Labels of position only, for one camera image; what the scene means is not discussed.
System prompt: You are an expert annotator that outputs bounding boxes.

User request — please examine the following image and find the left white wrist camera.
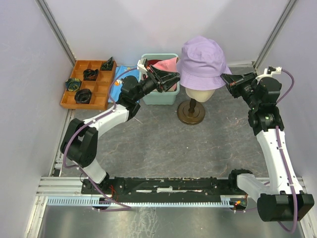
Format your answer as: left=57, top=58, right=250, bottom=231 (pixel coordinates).
left=137, top=58, right=149, bottom=75

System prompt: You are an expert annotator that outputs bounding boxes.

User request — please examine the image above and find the wooden compartment tray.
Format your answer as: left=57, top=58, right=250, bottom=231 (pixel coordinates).
left=60, top=60, right=117, bottom=110

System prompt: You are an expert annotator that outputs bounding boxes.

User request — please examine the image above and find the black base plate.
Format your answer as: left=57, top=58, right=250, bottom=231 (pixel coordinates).
left=81, top=177, right=258, bottom=202

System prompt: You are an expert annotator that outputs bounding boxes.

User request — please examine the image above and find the pink bucket hat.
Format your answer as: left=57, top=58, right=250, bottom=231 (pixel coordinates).
left=153, top=57, right=179, bottom=72

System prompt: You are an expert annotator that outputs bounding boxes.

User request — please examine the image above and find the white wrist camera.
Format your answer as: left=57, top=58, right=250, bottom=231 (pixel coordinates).
left=137, top=58, right=149, bottom=75
left=256, top=66, right=282, bottom=82

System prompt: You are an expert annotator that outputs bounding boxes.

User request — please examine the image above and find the dark red hat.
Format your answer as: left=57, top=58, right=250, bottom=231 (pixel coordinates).
left=148, top=59, right=160, bottom=65

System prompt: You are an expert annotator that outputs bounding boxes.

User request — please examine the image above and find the cream mannequin head stand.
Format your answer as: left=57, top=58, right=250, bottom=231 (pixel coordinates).
left=177, top=88, right=215, bottom=125

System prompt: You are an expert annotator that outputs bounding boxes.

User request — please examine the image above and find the teal plastic basket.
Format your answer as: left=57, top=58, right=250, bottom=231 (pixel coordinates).
left=141, top=53, right=180, bottom=105

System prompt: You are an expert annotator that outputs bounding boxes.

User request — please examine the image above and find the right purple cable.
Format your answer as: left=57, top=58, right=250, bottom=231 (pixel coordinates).
left=245, top=69, right=298, bottom=234

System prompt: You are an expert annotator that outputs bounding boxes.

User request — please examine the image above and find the light blue cable duct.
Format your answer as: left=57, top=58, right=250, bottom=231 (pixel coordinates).
left=47, top=196, right=233, bottom=208

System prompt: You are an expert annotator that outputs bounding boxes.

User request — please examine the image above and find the left aluminium corner post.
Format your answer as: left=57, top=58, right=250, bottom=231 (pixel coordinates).
left=35, top=0, right=76, bottom=66

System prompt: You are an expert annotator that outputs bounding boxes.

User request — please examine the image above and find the blue printed cloth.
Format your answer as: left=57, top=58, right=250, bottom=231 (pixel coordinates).
left=110, top=65, right=139, bottom=102

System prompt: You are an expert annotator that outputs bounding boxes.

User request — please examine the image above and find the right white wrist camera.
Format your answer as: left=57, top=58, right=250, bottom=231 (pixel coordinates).
left=256, top=66, right=282, bottom=82

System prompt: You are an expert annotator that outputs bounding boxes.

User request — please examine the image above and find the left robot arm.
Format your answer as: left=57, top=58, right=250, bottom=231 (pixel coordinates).
left=60, top=65, right=180, bottom=193

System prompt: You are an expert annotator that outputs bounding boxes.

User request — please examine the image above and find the purple bucket hat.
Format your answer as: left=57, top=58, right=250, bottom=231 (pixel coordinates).
left=176, top=36, right=231, bottom=91

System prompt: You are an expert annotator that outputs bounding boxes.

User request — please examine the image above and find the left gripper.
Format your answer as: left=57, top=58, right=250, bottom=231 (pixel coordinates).
left=134, top=64, right=180, bottom=102

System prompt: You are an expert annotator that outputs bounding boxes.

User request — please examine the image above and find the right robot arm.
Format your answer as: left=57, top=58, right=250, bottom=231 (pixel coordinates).
left=221, top=73, right=315, bottom=222

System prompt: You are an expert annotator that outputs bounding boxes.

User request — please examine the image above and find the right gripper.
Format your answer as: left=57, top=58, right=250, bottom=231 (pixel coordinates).
left=218, top=72, right=258, bottom=109

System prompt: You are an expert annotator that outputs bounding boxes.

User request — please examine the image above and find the right aluminium corner post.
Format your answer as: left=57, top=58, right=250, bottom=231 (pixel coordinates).
left=253, top=0, right=298, bottom=71

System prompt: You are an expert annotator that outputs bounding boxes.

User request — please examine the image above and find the aluminium front rail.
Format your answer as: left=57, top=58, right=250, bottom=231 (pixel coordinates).
left=37, top=174, right=307, bottom=198

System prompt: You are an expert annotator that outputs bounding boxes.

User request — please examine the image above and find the aluminium corner post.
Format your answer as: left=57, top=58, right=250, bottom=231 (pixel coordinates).
left=35, top=0, right=76, bottom=66
left=253, top=0, right=298, bottom=71

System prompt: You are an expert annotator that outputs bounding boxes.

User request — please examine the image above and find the purple cable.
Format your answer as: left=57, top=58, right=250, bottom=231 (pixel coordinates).
left=245, top=69, right=298, bottom=234
left=61, top=66, right=139, bottom=212

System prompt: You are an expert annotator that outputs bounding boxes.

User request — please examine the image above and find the green patterned rolled tie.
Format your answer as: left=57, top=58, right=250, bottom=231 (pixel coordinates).
left=100, top=57, right=114, bottom=71

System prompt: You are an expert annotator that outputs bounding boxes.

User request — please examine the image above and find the yellow blue rolled tie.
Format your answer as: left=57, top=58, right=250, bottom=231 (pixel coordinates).
left=65, top=78, right=82, bottom=92

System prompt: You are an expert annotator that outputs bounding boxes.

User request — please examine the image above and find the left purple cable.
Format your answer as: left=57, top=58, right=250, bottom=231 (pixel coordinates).
left=61, top=66, right=139, bottom=212

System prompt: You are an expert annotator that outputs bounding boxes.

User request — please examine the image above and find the dark brown rolled tie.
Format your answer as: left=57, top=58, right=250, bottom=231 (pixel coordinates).
left=74, top=89, right=92, bottom=104

